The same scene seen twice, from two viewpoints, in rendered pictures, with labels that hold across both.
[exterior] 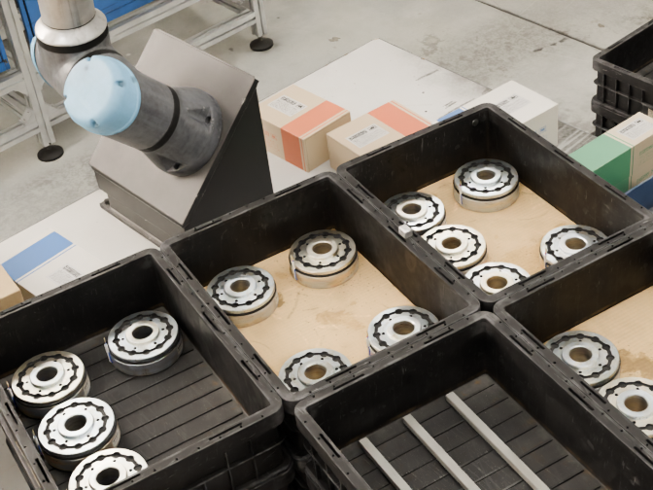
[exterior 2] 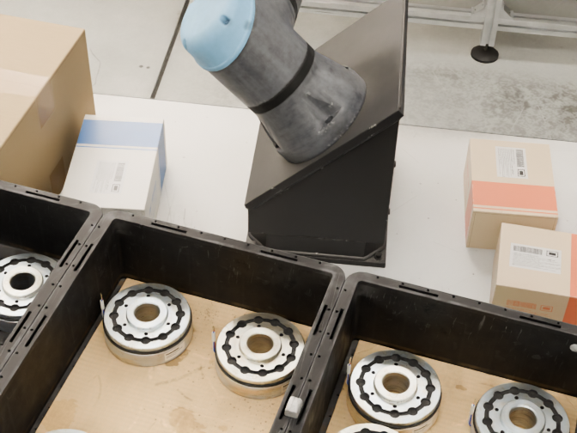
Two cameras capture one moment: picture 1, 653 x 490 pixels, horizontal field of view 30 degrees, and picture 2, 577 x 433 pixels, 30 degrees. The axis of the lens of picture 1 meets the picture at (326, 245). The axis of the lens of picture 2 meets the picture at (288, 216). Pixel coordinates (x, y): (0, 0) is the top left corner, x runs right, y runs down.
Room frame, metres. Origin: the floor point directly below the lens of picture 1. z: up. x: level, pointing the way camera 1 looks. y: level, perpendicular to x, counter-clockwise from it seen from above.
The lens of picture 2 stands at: (0.87, -0.54, 1.82)
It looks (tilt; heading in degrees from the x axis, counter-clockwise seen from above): 44 degrees down; 43
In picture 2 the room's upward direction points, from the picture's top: 2 degrees clockwise
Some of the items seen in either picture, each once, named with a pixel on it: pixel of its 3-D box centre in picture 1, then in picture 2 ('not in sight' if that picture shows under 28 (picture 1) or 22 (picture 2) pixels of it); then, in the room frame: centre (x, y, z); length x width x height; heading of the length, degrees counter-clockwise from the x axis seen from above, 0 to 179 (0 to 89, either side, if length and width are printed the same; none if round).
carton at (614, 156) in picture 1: (604, 162); not in sight; (1.65, -0.48, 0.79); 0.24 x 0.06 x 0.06; 123
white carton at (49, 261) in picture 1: (62, 290); (116, 182); (1.56, 0.44, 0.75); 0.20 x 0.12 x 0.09; 41
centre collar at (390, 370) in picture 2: (411, 209); (395, 384); (1.49, -0.14, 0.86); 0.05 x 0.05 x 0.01
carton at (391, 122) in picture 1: (382, 145); (553, 280); (1.86, -0.13, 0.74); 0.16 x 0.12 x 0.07; 122
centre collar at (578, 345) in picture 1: (580, 355); not in sight; (1.13, -0.31, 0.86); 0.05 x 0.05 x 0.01
